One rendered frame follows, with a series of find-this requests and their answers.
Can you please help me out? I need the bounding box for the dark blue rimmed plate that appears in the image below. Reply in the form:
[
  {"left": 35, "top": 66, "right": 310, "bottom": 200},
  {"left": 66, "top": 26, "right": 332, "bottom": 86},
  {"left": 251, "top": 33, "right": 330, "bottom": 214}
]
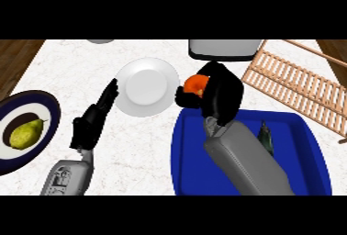
[{"left": 0, "top": 89, "right": 62, "bottom": 177}]

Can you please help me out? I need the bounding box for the blue tray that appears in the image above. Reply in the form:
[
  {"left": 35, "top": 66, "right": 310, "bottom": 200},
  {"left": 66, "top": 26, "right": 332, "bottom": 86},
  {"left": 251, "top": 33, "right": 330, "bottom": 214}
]
[{"left": 169, "top": 107, "right": 333, "bottom": 196}]

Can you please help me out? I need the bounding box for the wooden tiered shelf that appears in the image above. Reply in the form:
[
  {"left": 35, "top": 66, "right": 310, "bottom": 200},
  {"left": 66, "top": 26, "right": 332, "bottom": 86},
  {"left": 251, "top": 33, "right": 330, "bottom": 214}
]
[{"left": 239, "top": 39, "right": 347, "bottom": 145}]

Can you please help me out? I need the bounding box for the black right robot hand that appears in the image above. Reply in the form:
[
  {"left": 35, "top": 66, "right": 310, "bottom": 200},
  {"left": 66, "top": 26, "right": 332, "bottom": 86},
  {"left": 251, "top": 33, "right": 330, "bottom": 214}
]
[{"left": 172, "top": 61, "right": 245, "bottom": 128}]

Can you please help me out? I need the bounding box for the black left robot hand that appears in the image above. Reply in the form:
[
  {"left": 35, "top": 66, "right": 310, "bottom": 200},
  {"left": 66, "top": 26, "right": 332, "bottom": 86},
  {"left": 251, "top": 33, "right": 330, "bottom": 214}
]
[{"left": 68, "top": 78, "right": 121, "bottom": 151}]

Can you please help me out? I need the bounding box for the white plate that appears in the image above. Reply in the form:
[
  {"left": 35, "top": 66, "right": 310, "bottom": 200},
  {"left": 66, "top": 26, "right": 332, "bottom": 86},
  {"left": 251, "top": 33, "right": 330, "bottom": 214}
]
[{"left": 112, "top": 57, "right": 181, "bottom": 118}]

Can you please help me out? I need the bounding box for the grey round object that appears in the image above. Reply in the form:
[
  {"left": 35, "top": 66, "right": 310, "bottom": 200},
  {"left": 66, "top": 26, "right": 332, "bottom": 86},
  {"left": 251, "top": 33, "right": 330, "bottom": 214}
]
[{"left": 85, "top": 39, "right": 115, "bottom": 45}]

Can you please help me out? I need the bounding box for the yellow-green pear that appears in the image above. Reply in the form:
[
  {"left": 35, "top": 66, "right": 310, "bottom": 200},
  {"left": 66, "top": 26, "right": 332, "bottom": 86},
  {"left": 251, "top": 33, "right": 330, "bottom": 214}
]
[{"left": 9, "top": 118, "right": 48, "bottom": 151}]

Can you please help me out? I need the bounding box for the orange squash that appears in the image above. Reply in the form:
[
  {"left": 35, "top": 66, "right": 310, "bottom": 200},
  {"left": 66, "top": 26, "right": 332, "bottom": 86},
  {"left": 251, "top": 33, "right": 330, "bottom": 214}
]
[{"left": 181, "top": 73, "right": 211, "bottom": 99}]

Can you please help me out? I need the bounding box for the dark green vegetable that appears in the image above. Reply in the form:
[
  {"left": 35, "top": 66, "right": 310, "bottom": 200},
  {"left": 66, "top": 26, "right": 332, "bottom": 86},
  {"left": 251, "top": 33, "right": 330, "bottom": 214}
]
[{"left": 255, "top": 120, "right": 274, "bottom": 157}]

